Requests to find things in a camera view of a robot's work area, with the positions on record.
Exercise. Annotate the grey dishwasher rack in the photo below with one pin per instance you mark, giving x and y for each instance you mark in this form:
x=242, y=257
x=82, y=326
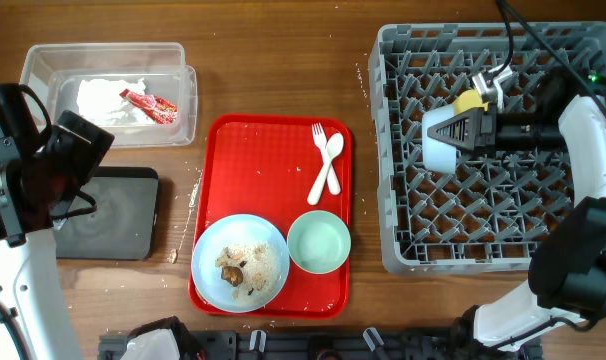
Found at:
x=492, y=213

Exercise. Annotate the white tissue in bin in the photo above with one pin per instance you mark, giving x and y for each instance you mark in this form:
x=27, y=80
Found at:
x=99, y=101

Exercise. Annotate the yellow plastic cup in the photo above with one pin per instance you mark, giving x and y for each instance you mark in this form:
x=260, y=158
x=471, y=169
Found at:
x=467, y=100

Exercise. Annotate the white plastic spoon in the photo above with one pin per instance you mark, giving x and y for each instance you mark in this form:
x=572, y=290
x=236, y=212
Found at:
x=332, y=149

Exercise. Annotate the clear plastic waste bin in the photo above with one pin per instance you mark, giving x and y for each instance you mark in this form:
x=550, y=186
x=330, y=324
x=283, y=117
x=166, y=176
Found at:
x=54, y=72

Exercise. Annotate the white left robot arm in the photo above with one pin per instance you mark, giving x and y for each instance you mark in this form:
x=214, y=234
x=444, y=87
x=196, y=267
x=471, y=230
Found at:
x=34, y=319

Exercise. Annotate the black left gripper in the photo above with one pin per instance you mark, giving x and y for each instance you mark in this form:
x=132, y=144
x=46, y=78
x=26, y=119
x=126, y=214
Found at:
x=89, y=156

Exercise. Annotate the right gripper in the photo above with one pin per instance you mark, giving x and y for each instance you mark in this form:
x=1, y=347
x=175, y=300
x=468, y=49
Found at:
x=488, y=129

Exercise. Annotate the light blue dinner plate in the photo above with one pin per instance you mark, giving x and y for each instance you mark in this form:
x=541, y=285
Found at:
x=241, y=229

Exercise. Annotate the black waste tray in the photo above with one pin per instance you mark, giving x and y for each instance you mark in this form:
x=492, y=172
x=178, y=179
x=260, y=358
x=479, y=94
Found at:
x=122, y=227

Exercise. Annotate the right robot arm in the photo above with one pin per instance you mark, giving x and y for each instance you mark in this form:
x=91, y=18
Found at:
x=566, y=282

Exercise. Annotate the red plastic tray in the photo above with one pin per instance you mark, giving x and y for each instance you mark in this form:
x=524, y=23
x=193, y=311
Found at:
x=265, y=165

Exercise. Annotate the light green bowl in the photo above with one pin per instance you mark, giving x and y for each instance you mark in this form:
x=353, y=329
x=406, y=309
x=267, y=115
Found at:
x=319, y=242

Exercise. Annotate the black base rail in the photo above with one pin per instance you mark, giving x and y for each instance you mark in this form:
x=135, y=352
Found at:
x=300, y=345

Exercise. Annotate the food scraps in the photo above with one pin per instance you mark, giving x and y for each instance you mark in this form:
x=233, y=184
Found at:
x=251, y=270

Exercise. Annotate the red snack wrapper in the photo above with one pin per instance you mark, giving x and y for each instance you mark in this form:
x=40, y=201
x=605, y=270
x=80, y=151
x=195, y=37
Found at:
x=156, y=108

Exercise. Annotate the white plastic fork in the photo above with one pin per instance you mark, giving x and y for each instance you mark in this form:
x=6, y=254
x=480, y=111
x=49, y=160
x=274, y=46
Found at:
x=320, y=141

